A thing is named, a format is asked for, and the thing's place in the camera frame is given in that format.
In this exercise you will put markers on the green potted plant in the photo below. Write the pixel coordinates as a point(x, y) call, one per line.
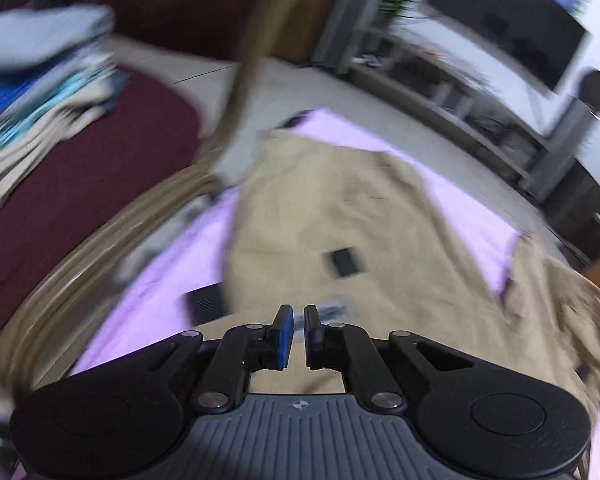
point(397, 6)

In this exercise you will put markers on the pink blanket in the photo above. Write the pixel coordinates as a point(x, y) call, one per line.
point(145, 320)

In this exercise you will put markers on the khaki garment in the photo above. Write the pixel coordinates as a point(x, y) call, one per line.
point(380, 210)

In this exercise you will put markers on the black round device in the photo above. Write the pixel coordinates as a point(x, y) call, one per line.
point(594, 89)

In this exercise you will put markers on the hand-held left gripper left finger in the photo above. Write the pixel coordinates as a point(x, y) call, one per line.
point(285, 335)

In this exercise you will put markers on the stack of folded clothes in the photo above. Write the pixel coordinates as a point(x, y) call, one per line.
point(40, 110)

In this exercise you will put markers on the grey television stand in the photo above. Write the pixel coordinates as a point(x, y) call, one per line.
point(430, 80)

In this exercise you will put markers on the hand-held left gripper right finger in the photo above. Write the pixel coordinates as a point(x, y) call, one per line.
point(312, 340)

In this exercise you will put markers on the wall television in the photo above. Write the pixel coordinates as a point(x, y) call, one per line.
point(505, 15)

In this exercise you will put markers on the maroon cushioned chair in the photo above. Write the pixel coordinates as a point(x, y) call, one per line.
point(105, 160)

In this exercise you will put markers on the tall grey speaker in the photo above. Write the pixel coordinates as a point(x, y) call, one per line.
point(347, 15)
point(562, 150)

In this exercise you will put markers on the wooden cabinet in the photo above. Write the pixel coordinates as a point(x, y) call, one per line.
point(307, 25)

